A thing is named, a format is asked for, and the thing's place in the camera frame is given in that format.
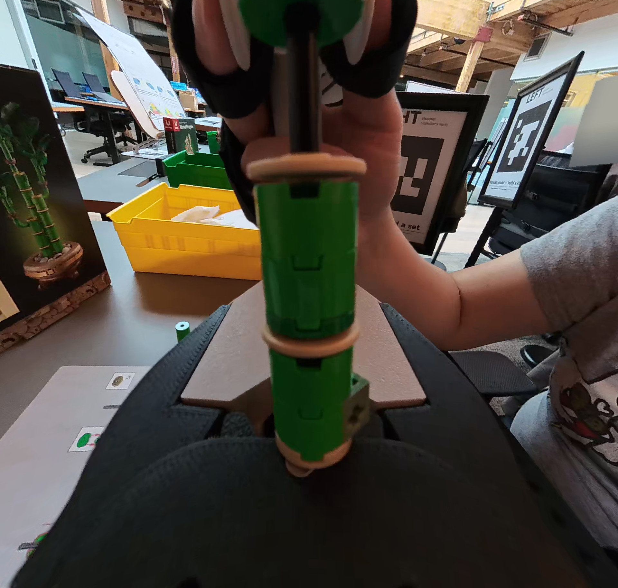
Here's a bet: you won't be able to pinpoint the person's right forearm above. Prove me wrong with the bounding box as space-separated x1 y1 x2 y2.
360 197 551 352

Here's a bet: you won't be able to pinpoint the large green cylinder brick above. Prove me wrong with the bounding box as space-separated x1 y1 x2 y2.
238 0 365 49

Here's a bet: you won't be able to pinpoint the yellow plastic bin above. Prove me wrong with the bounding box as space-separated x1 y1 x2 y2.
106 183 264 281

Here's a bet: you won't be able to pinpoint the person's right hand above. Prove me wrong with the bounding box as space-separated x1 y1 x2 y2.
193 0 405 242

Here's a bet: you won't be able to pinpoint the framed marker sign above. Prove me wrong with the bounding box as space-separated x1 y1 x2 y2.
386 91 491 256
478 51 585 210

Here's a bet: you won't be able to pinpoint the building instruction booklet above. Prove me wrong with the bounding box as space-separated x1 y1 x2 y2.
0 366 155 588

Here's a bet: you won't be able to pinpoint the black office chair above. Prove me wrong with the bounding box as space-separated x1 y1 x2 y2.
80 108 138 164

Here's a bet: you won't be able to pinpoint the person's grey trousers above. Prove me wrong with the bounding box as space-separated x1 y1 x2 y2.
502 390 618 550

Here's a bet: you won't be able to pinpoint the dark open laptop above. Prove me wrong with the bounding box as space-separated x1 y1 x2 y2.
81 72 124 102
51 68 80 97

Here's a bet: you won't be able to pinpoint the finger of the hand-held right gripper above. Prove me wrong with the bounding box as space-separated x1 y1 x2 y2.
212 0 252 70
345 0 379 65

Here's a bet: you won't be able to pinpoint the small dark box red label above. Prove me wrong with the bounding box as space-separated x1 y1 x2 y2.
163 116 199 154

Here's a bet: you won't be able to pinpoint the white plastic bag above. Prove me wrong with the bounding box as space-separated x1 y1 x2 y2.
170 205 259 229

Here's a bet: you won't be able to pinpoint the toy bamboo stalk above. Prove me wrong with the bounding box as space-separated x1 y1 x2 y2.
245 33 372 478

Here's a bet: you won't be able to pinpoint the green plastic bin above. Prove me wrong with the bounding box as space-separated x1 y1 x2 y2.
162 151 232 190

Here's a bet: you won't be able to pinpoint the tilted poster board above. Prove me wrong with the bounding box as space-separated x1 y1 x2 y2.
75 9 186 140

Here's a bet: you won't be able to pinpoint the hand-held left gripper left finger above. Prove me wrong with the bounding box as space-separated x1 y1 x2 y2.
181 283 271 410

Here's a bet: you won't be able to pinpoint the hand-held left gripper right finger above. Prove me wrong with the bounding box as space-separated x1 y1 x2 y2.
354 286 426 403

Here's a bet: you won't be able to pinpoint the black toy set box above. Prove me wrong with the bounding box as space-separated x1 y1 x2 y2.
0 64 112 354

